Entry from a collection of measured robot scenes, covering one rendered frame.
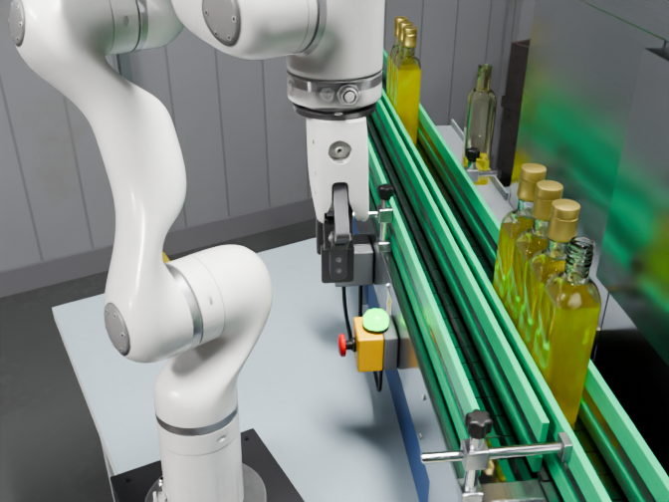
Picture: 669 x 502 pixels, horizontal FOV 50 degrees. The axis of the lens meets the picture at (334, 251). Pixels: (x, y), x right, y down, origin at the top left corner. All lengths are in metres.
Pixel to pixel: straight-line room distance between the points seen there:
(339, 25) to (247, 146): 2.90
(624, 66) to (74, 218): 2.64
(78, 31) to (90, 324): 0.95
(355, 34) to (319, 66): 0.04
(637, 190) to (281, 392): 0.81
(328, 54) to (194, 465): 0.67
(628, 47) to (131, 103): 0.68
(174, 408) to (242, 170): 2.56
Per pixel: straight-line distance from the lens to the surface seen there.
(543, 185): 0.97
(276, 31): 0.55
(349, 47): 0.60
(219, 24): 0.57
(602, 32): 1.20
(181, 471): 1.10
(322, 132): 0.62
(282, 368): 1.54
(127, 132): 0.94
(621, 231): 1.07
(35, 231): 3.34
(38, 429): 2.68
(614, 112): 1.15
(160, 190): 0.94
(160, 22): 1.00
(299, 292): 1.78
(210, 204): 3.51
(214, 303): 0.95
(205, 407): 1.02
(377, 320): 1.21
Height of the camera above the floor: 1.71
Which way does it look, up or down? 30 degrees down
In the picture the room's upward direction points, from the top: straight up
